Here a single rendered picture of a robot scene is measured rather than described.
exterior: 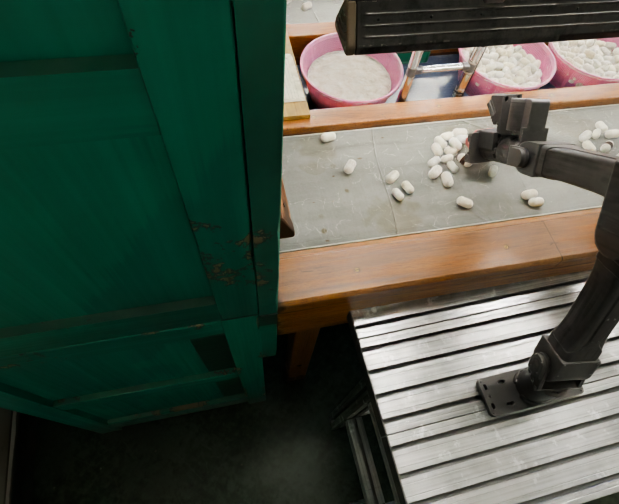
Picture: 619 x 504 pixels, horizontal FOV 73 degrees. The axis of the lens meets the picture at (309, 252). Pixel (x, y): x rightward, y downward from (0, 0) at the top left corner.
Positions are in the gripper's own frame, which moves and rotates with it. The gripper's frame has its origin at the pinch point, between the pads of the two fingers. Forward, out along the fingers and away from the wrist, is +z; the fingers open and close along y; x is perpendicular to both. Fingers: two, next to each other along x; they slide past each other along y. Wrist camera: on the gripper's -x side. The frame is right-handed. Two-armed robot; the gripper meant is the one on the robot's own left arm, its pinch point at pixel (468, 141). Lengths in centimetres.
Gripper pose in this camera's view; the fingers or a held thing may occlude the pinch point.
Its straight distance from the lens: 108.2
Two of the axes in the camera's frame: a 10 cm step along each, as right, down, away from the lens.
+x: 0.7, 9.2, 3.8
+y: -9.8, 1.4, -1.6
